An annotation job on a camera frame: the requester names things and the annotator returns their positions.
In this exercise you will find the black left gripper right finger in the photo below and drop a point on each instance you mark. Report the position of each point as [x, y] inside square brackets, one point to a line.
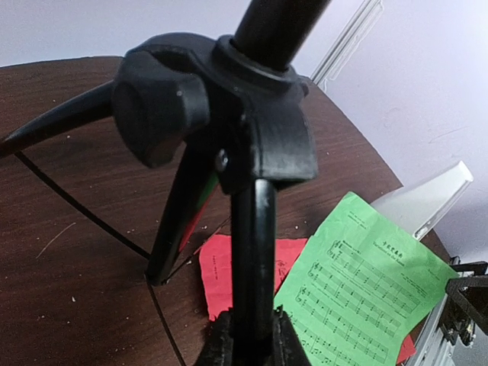
[287, 349]

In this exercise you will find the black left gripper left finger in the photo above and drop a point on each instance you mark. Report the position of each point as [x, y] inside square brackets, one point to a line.
[218, 349]

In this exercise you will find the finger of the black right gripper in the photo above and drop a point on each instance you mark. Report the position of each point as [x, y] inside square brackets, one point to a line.
[470, 294]

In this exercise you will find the green cloth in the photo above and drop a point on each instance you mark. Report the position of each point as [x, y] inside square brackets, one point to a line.
[360, 286]

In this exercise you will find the white metronome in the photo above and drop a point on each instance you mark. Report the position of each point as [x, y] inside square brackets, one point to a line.
[419, 207]

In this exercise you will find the black music stand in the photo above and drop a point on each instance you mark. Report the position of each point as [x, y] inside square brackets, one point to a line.
[234, 105]

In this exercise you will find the aluminium front rail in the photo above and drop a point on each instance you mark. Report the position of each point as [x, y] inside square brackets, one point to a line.
[445, 326]

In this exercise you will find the right aluminium frame post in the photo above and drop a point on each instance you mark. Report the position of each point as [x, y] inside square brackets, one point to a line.
[347, 42]

